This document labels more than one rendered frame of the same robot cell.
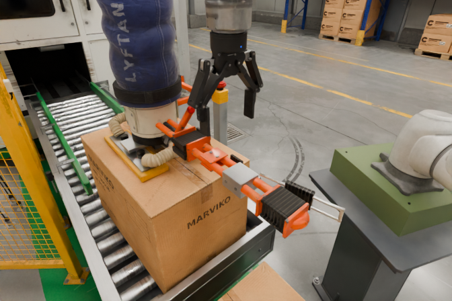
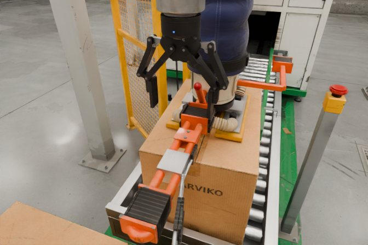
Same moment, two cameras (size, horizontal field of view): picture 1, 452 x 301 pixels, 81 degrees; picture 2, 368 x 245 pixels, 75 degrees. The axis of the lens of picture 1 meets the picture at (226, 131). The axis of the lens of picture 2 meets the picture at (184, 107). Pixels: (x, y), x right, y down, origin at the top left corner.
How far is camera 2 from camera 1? 0.52 m
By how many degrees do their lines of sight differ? 50
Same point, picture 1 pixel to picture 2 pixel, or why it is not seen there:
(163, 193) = (165, 143)
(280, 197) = (151, 200)
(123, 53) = not seen: hidden behind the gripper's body
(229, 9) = not seen: outside the picture
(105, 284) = (133, 177)
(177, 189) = not seen: hidden behind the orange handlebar
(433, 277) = not seen: outside the picture
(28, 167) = (160, 85)
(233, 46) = (166, 29)
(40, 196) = (161, 106)
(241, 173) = (173, 161)
